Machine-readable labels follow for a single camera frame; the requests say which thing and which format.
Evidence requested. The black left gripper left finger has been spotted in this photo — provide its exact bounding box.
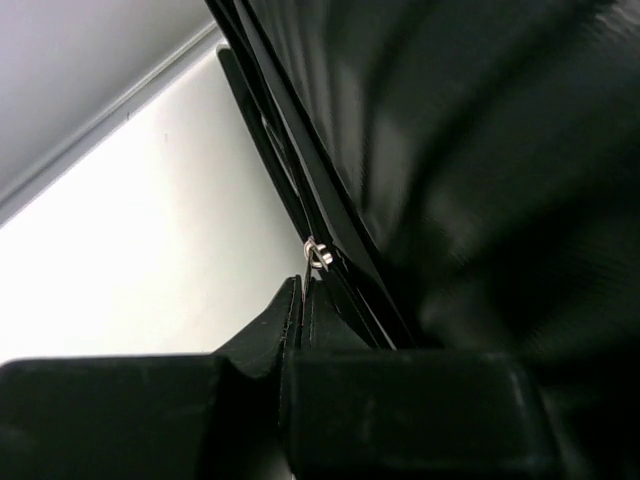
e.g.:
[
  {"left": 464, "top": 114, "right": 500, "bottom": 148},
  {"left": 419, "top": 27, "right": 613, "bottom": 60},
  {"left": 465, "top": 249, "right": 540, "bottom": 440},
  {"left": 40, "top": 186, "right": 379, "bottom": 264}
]
[{"left": 1, "top": 277, "right": 301, "bottom": 479}]

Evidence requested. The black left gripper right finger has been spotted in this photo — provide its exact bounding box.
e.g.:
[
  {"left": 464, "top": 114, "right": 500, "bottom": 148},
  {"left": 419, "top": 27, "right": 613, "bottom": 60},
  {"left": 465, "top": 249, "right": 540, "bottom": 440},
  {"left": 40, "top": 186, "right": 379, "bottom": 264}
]
[{"left": 281, "top": 281, "right": 565, "bottom": 479}]

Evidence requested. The black hard-shell suitcase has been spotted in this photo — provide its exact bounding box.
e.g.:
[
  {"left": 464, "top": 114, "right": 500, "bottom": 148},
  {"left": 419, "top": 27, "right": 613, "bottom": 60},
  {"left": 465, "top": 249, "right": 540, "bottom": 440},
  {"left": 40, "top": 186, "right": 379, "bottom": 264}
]
[{"left": 209, "top": 1, "right": 639, "bottom": 479}]

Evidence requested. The aluminium frame rail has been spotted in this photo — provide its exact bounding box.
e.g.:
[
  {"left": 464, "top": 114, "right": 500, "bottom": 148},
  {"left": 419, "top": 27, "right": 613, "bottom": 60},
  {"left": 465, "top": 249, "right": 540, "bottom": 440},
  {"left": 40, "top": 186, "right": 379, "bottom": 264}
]
[{"left": 1, "top": 10, "right": 215, "bottom": 221}]

